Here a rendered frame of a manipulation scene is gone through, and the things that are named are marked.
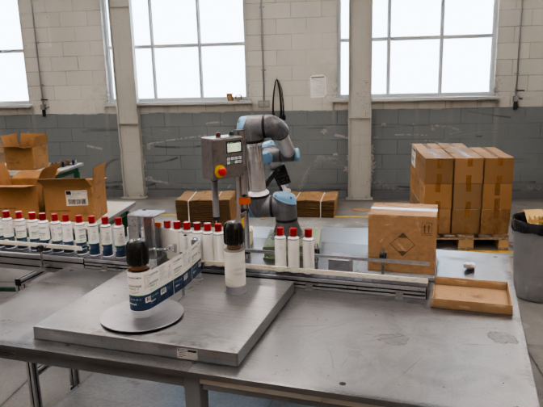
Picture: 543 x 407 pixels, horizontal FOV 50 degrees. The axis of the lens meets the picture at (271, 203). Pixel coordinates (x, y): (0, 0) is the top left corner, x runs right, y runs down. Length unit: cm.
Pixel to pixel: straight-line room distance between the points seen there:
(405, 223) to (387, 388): 101
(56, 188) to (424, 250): 255
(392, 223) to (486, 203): 336
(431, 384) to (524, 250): 296
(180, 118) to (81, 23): 187
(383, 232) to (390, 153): 539
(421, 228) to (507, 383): 94
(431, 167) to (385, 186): 237
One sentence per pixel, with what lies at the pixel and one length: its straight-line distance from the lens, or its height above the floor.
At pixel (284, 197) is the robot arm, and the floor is 113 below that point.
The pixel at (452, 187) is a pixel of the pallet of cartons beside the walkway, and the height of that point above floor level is 61.
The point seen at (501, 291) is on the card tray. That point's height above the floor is 83.
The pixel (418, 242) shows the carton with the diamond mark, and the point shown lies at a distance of 270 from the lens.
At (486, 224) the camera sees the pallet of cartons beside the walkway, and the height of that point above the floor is 24.
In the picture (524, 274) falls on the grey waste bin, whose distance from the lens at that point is 484.
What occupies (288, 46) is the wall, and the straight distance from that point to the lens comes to 802.
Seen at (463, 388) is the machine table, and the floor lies 83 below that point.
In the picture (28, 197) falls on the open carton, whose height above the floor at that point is 94.
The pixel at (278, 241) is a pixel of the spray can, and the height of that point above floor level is 103.
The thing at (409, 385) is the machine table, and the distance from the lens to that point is 190.
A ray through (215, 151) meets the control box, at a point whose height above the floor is 142.
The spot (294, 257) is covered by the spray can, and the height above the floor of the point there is 96.
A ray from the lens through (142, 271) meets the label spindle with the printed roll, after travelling 220.
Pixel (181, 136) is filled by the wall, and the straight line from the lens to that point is 837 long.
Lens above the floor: 177
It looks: 13 degrees down
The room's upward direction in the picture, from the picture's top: 2 degrees counter-clockwise
